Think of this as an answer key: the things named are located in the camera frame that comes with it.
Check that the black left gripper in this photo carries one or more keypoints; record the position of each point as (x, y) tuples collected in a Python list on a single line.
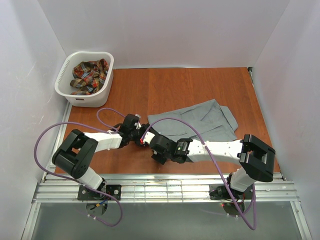
[(144, 128)]

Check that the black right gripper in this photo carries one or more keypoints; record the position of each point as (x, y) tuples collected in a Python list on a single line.
[(166, 149)]

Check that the grey long sleeve shirt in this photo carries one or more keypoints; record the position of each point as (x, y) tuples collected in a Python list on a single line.
[(215, 124)]

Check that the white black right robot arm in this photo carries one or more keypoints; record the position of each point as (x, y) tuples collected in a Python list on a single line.
[(255, 158)]

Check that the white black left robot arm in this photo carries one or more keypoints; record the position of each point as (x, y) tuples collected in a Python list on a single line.
[(75, 154)]

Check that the plaid long sleeve shirt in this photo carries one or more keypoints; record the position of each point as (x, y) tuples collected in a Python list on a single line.
[(89, 77)]

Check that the white plastic laundry basket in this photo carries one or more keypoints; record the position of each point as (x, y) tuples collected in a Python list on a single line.
[(62, 82)]

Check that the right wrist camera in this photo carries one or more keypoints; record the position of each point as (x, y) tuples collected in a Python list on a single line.
[(146, 140)]

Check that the aluminium rail frame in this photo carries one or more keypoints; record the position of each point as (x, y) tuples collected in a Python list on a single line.
[(163, 188)]

